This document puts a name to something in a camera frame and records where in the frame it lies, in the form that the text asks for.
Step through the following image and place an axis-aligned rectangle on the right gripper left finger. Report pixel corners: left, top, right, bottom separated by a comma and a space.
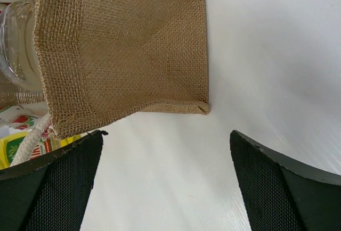
1, 130, 108, 230

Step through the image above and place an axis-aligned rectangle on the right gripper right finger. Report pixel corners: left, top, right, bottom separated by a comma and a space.
230, 130, 340, 230

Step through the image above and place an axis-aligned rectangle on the yellow bottle red cap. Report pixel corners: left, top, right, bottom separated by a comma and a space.
1, 131, 81, 170

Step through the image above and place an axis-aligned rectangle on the clear jar grey lid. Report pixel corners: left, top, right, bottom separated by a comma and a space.
1, 0, 43, 93

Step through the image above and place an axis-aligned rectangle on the burlap watermelon canvas bag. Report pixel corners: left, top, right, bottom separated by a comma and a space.
1, 0, 210, 166

